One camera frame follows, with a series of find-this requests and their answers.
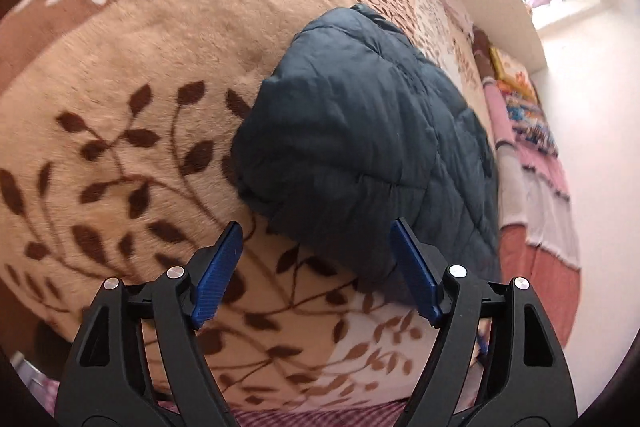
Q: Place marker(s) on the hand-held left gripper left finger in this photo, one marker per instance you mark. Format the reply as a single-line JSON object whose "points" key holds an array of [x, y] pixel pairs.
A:
{"points": [[216, 272]]}

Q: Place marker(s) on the colourful printed pillow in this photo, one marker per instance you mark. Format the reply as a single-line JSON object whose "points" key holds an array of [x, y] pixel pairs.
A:
{"points": [[532, 124]]}

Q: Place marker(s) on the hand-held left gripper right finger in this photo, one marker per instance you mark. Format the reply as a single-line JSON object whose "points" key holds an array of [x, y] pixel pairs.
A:
{"points": [[417, 272]]}

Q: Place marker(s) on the yellow cartoon pillow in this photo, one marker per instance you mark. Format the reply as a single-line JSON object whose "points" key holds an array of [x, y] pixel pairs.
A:
{"points": [[515, 74]]}

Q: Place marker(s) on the pink and brown striped blanket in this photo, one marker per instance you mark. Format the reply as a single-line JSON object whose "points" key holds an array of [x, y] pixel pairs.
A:
{"points": [[535, 257]]}

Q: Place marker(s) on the dark teal quilted jacket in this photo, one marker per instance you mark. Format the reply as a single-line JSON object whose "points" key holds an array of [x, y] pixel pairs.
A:
{"points": [[350, 132]]}

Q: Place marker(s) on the pink plaid pants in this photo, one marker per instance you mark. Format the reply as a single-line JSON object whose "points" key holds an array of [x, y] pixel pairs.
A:
{"points": [[325, 417]]}

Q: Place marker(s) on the beige leaf-print blanket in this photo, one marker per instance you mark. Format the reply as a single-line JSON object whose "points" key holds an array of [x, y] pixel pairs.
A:
{"points": [[150, 57]]}

